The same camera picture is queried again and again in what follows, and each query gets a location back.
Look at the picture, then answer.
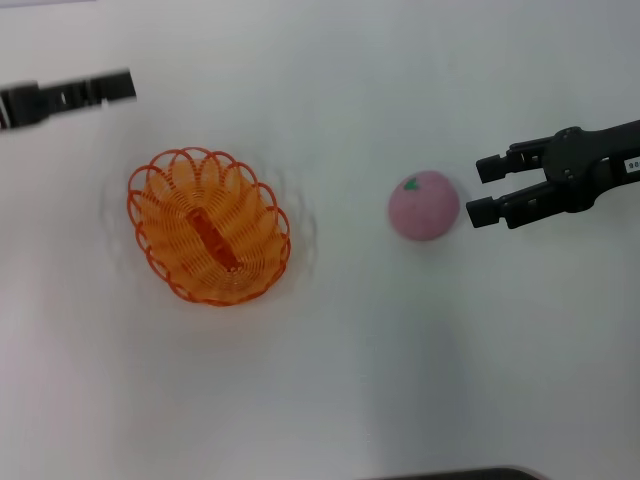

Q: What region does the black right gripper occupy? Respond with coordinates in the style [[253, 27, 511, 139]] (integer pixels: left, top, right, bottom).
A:
[[465, 118, 640, 231]]

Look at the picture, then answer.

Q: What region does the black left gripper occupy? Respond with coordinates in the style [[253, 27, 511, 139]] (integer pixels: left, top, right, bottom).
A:
[[0, 68, 138, 133]]

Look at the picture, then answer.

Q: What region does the pink plush peach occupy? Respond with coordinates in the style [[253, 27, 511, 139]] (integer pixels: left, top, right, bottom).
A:
[[387, 169, 461, 243]]

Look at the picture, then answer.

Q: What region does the orange plastic wire basket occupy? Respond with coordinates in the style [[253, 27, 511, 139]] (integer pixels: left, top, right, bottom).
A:
[[126, 145, 293, 307]]

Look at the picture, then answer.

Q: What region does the dark robot torso edge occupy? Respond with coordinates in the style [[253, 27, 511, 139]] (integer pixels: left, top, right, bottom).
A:
[[357, 465, 551, 480]]

